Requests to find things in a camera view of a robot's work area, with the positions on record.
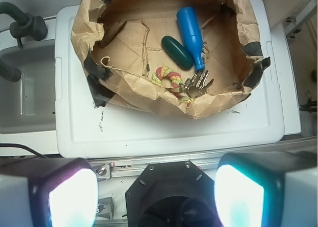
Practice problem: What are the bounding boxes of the crumpled brown paper bag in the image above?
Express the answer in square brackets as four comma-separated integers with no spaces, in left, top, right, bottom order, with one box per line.
[71,0,270,119]

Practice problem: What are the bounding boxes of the aluminium extrusion rail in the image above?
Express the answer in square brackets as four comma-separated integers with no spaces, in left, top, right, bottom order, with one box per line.
[89,136,318,181]

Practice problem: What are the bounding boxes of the black cable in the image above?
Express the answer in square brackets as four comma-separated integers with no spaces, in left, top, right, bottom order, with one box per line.
[0,143,49,159]

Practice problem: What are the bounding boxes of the dark green oval capsule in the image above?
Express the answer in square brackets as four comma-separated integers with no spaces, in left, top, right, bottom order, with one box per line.
[161,36,194,71]

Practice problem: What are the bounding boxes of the multicolour braided rope toy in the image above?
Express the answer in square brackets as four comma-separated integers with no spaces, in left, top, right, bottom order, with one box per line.
[151,66,192,108]

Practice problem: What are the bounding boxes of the black octagonal mount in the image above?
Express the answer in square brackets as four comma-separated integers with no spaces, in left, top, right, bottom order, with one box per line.
[125,162,222,227]

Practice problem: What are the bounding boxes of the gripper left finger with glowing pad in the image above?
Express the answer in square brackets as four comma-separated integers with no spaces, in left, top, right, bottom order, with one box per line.
[0,158,98,227]

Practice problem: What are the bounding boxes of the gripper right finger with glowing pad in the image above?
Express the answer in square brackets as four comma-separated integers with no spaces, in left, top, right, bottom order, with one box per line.
[214,151,318,227]

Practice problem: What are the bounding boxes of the blue plastic bottle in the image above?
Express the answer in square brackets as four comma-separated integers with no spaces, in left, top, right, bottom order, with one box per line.
[176,6,205,71]

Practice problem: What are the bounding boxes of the grey sink basin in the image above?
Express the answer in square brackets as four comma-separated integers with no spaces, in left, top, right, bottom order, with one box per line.
[0,40,56,134]

